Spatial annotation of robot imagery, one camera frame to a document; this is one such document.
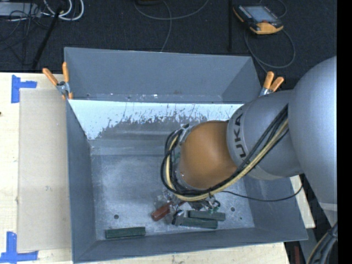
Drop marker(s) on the pale wood flat board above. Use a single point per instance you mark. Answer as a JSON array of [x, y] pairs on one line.
[[44, 161]]

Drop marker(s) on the red-brown flat block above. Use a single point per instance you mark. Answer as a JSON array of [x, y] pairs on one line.
[[160, 214]]

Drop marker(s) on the dark green flat block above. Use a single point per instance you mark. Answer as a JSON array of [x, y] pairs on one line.
[[200, 223], [125, 233], [206, 215]]

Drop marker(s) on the grey metal bin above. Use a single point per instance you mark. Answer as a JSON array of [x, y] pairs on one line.
[[132, 180]]

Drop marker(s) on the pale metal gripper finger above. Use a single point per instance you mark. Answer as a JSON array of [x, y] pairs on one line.
[[178, 218], [164, 199]]

